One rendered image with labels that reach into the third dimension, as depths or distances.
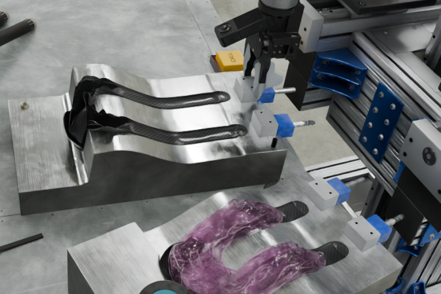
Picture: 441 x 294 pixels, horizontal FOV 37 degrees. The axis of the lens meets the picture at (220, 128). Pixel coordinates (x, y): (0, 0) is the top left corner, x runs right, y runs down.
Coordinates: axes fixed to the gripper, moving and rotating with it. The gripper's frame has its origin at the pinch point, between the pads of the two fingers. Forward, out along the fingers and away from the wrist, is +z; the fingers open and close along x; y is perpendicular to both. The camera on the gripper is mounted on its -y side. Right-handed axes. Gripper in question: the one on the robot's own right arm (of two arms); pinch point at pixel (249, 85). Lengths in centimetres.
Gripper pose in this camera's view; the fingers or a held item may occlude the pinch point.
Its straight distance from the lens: 138.5
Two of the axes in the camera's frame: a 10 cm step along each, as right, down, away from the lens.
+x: -3.0, -6.5, 7.0
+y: 9.4, -1.0, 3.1
